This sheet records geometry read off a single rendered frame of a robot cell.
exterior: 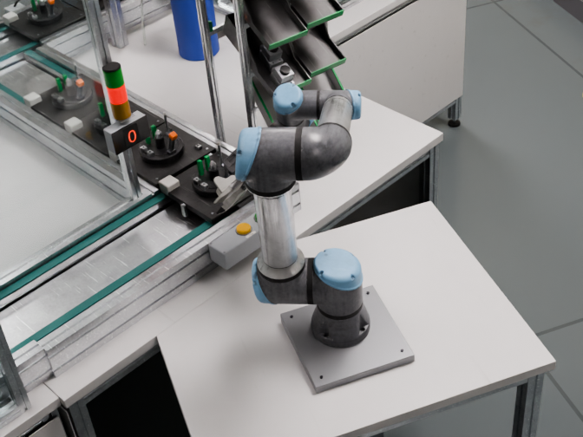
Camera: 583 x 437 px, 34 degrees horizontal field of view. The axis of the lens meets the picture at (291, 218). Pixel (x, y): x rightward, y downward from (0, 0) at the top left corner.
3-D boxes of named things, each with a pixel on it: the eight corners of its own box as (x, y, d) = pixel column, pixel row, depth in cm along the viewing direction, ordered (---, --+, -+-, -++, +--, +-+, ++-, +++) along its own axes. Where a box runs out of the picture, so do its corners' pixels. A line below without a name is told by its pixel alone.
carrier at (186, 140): (217, 153, 301) (212, 120, 293) (156, 190, 289) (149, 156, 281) (168, 126, 315) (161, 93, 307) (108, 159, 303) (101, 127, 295)
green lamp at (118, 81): (127, 82, 258) (125, 67, 255) (113, 91, 256) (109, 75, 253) (117, 76, 261) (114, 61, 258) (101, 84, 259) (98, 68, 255)
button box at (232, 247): (281, 232, 277) (279, 216, 273) (226, 270, 266) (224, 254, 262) (264, 223, 281) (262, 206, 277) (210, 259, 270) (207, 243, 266)
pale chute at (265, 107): (318, 141, 295) (324, 138, 291) (284, 158, 290) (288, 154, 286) (277, 60, 296) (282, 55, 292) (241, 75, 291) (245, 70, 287)
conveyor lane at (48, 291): (275, 208, 292) (272, 182, 286) (42, 366, 249) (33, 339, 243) (213, 172, 309) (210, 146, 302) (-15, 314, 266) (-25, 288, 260)
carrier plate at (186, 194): (273, 185, 286) (272, 179, 285) (212, 225, 274) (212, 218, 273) (219, 154, 300) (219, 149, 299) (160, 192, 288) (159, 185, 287)
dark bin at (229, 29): (310, 84, 284) (315, 68, 277) (273, 100, 279) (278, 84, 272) (258, 17, 293) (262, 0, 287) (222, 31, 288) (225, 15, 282)
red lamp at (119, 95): (131, 99, 261) (128, 83, 258) (116, 107, 259) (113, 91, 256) (121, 93, 264) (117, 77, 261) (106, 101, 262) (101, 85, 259)
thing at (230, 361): (555, 368, 239) (556, 361, 238) (207, 488, 220) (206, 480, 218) (430, 207, 291) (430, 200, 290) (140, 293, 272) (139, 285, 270)
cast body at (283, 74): (293, 89, 281) (298, 74, 275) (280, 94, 280) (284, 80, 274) (278, 68, 284) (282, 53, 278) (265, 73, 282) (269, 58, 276)
